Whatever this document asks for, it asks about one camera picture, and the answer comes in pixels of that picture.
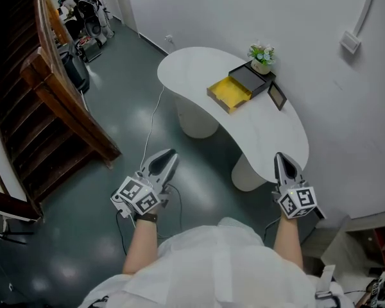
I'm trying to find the yellow box tray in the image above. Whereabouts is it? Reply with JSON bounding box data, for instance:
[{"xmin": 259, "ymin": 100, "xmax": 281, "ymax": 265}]
[{"xmin": 206, "ymin": 76, "xmax": 254, "ymax": 114}]

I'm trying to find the grey wooden shelf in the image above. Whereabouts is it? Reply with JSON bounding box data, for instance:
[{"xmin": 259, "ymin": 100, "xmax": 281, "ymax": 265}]
[{"xmin": 320, "ymin": 207, "xmax": 385, "ymax": 278}]

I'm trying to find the person's white shirt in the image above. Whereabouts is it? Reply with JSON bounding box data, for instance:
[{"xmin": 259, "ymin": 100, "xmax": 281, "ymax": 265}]
[{"xmin": 78, "ymin": 216, "xmax": 341, "ymax": 308}]

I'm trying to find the person's left forearm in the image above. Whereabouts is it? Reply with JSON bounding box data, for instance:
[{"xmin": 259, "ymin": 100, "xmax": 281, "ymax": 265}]
[{"xmin": 121, "ymin": 218, "xmax": 158, "ymax": 275}]

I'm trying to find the dark picture frame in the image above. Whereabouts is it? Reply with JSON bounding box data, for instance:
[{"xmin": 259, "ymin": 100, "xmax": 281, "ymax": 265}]
[{"xmin": 267, "ymin": 81, "xmax": 288, "ymax": 111}]

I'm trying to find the white wall cable conduit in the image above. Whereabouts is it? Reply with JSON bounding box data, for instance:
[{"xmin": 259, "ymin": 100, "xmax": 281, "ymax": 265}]
[{"xmin": 352, "ymin": 0, "xmax": 378, "ymax": 35}]

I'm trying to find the person's right forearm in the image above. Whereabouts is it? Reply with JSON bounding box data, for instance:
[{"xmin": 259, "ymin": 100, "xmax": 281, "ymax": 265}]
[{"xmin": 272, "ymin": 216, "xmax": 305, "ymax": 272}]

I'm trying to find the white wall junction box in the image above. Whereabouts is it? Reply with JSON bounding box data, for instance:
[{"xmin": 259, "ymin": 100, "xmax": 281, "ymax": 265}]
[{"xmin": 339, "ymin": 30, "xmax": 362, "ymax": 55}]

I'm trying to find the brown wooden staircase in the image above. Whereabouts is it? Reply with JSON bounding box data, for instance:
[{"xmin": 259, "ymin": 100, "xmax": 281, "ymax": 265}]
[{"xmin": 0, "ymin": 0, "xmax": 122, "ymax": 221}]

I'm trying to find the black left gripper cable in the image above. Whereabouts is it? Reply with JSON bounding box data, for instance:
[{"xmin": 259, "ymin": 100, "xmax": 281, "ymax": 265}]
[{"xmin": 115, "ymin": 184, "xmax": 184, "ymax": 257}]

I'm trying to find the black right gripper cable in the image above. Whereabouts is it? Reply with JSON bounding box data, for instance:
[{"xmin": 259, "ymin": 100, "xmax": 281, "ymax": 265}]
[{"xmin": 262, "ymin": 216, "xmax": 282, "ymax": 247}]

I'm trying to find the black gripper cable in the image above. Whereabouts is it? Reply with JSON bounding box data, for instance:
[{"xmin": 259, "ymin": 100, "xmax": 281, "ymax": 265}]
[
  {"xmin": 115, "ymin": 184, "xmax": 184, "ymax": 257},
  {"xmin": 262, "ymin": 216, "xmax": 282, "ymax": 247}
]

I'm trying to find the black box lid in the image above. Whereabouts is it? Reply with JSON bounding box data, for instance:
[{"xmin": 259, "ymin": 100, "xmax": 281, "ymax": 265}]
[{"xmin": 227, "ymin": 60, "xmax": 277, "ymax": 98}]

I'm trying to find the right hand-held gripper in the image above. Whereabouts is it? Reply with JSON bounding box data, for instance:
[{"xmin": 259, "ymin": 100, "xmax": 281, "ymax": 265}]
[{"xmin": 271, "ymin": 152, "xmax": 327, "ymax": 220}]

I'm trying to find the black metal stand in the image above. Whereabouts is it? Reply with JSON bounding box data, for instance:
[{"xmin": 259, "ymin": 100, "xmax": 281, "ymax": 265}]
[{"xmin": 0, "ymin": 210, "xmax": 35, "ymax": 246}]

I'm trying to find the black floor case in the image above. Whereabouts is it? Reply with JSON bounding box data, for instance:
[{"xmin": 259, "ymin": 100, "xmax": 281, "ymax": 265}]
[{"xmin": 82, "ymin": 40, "xmax": 103, "ymax": 63}]

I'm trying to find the potted artificial flower plant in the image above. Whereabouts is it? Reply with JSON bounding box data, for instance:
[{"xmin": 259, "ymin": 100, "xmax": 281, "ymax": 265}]
[{"xmin": 247, "ymin": 42, "xmax": 276, "ymax": 76}]

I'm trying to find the grey harness strap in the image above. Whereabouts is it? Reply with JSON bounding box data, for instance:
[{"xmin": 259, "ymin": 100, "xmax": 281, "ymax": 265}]
[{"xmin": 314, "ymin": 264, "xmax": 338, "ymax": 308}]

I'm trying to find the white power cable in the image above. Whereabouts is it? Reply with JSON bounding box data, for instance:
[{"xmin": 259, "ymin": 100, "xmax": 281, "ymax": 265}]
[{"xmin": 140, "ymin": 38, "xmax": 176, "ymax": 173}]

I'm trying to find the black wristband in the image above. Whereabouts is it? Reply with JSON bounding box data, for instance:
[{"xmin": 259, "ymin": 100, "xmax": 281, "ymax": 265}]
[{"xmin": 133, "ymin": 212, "xmax": 158, "ymax": 223}]

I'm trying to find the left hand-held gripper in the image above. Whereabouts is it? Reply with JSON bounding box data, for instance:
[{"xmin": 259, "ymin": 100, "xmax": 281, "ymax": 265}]
[{"xmin": 110, "ymin": 148, "xmax": 180, "ymax": 219}]

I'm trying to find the black trash bin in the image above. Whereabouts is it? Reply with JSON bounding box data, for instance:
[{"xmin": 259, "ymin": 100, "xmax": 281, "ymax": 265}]
[{"xmin": 59, "ymin": 50, "xmax": 90, "ymax": 93}]

